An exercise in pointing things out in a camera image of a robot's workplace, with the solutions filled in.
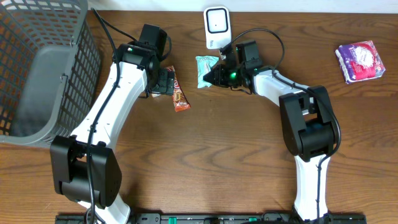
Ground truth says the white barcode scanner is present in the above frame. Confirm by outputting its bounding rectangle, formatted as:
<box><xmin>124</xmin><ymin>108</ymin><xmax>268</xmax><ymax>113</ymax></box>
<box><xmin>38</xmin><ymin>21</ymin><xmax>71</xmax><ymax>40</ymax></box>
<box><xmin>203</xmin><ymin>6</ymin><xmax>232</xmax><ymax>50</ymax></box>

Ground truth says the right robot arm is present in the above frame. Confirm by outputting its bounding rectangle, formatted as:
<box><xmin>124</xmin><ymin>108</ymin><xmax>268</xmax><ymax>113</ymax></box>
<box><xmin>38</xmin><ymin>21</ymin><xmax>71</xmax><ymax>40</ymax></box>
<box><xmin>203</xmin><ymin>65</ymin><xmax>341</xmax><ymax>223</ymax></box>

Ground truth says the chocolate bar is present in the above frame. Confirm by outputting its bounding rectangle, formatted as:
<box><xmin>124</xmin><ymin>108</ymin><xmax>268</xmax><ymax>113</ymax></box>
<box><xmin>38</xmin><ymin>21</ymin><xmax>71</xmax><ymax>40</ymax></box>
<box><xmin>166</xmin><ymin>66</ymin><xmax>191</xmax><ymax>112</ymax></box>

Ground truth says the purple sanitary pad pack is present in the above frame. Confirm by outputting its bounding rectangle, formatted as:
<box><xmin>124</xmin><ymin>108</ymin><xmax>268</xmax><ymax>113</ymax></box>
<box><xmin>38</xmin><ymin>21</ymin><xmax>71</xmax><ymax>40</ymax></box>
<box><xmin>335</xmin><ymin>40</ymin><xmax>386</xmax><ymax>84</ymax></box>

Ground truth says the orange Kleenex tissue pack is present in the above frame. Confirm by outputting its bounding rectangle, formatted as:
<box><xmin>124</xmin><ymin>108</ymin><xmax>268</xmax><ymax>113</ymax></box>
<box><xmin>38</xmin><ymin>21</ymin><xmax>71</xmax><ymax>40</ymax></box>
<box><xmin>151</xmin><ymin>93</ymin><xmax>161</xmax><ymax>98</ymax></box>

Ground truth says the grey plastic shopping basket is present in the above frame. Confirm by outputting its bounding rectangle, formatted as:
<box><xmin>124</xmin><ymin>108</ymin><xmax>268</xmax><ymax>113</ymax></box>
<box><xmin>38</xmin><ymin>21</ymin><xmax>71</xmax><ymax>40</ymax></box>
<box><xmin>1</xmin><ymin>0</ymin><xmax>101</xmax><ymax>147</ymax></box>

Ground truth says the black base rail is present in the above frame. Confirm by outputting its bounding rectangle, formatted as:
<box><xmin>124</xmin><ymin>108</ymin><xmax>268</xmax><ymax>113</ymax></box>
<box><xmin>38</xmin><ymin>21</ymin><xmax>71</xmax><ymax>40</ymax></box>
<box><xmin>55</xmin><ymin>212</ymin><xmax>368</xmax><ymax>224</ymax></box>

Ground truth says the teal flushable wipes pack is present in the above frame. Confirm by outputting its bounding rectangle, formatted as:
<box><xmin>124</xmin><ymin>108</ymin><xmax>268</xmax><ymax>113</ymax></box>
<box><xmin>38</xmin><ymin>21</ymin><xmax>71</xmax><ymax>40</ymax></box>
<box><xmin>195</xmin><ymin>55</ymin><xmax>219</xmax><ymax>88</ymax></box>

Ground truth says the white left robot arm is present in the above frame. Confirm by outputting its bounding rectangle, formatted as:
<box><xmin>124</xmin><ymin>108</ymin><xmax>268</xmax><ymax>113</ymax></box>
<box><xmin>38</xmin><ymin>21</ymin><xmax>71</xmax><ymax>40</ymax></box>
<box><xmin>50</xmin><ymin>44</ymin><xmax>175</xmax><ymax>223</ymax></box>

